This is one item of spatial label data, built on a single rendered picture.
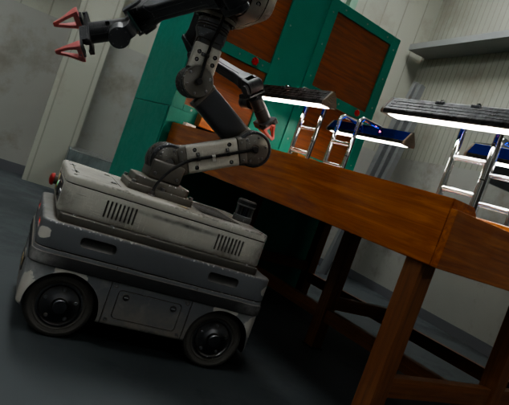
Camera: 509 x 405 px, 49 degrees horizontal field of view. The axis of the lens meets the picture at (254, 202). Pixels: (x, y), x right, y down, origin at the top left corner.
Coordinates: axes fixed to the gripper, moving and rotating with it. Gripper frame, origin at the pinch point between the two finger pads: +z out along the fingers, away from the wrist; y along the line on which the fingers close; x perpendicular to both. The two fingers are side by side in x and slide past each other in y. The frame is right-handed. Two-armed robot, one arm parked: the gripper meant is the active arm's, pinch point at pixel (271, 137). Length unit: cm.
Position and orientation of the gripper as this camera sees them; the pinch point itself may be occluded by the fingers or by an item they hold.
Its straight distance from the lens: 243.9
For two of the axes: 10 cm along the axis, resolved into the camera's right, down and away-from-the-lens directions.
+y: -5.2, -2.6, 8.1
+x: -7.7, 5.6, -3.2
